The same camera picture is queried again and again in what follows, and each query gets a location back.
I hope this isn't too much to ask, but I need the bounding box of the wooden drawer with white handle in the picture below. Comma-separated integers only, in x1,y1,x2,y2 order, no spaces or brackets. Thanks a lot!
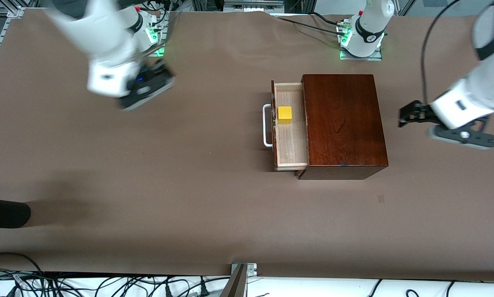
262,80,310,172

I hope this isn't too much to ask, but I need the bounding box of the yellow wooden cube block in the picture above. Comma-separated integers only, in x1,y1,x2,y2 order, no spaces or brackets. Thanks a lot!
277,106,293,125

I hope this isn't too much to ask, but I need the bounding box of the dark wooden drawer cabinet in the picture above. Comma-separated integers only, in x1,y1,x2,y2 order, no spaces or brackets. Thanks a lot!
298,74,389,181

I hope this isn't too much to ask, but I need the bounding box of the brown table cover sheet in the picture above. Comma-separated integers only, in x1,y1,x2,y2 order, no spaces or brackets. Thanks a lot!
0,8,494,282

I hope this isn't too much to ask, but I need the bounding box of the black cylindrical object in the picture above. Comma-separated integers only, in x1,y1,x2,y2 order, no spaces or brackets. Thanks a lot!
0,198,31,229

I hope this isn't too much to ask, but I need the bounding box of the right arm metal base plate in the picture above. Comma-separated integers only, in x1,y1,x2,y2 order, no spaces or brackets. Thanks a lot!
142,12,168,57

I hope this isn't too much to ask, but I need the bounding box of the black left arm gripper cable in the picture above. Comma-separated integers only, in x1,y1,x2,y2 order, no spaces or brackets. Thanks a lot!
419,0,464,106

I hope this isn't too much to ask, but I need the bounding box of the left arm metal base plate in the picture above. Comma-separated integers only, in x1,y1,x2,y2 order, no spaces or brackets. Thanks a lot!
339,19,384,61

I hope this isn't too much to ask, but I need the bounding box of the aluminium frame profile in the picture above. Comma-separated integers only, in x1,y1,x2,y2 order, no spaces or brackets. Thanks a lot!
191,0,314,13

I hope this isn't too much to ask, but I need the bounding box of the black base power cable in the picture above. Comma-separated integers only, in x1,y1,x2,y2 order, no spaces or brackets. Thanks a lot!
271,12,347,32

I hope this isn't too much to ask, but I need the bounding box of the thin black looped cable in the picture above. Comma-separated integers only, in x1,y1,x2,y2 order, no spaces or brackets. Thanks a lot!
0,252,46,297

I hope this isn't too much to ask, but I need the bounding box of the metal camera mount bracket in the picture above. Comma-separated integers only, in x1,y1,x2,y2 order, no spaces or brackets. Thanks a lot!
220,263,258,297

